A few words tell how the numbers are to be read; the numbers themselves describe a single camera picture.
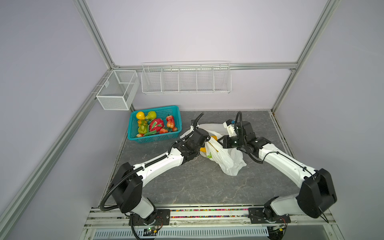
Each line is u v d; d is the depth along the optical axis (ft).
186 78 3.17
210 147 2.52
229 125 2.44
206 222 2.41
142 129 3.34
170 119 3.61
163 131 3.36
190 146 2.03
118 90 3.31
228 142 2.37
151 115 3.45
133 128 3.35
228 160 2.46
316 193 1.35
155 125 3.34
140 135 3.27
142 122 3.48
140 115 3.45
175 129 3.50
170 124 3.51
